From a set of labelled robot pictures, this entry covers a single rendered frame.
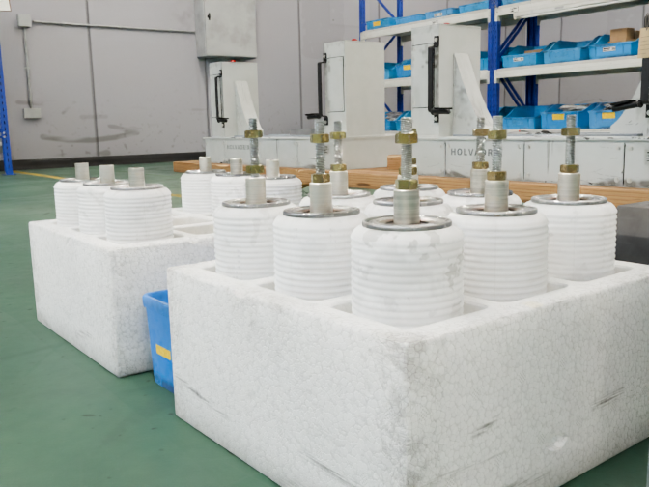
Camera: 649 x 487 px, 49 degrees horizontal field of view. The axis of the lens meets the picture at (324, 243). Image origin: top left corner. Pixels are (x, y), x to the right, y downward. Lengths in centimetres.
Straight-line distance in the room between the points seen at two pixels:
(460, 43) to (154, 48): 435
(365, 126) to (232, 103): 141
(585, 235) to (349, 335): 29
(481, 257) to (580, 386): 16
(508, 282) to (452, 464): 17
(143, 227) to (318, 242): 43
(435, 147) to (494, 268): 281
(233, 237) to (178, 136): 674
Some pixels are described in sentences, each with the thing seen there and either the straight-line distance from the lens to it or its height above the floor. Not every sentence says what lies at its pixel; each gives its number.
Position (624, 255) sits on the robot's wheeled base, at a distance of 106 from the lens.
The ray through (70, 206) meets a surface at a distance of 125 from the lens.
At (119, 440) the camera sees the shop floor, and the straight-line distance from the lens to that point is 84.
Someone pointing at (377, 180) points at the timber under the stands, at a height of 5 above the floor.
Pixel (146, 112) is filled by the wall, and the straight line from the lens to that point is 735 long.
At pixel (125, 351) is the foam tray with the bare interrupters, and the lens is 102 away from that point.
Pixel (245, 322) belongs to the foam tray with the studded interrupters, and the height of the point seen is 15.
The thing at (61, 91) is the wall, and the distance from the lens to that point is 708.
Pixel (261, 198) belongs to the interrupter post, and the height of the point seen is 26.
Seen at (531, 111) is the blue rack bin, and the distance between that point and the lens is 697.
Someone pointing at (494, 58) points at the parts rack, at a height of 88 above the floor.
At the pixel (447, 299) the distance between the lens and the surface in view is 58.
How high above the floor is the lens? 34
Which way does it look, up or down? 10 degrees down
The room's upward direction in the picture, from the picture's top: 1 degrees counter-clockwise
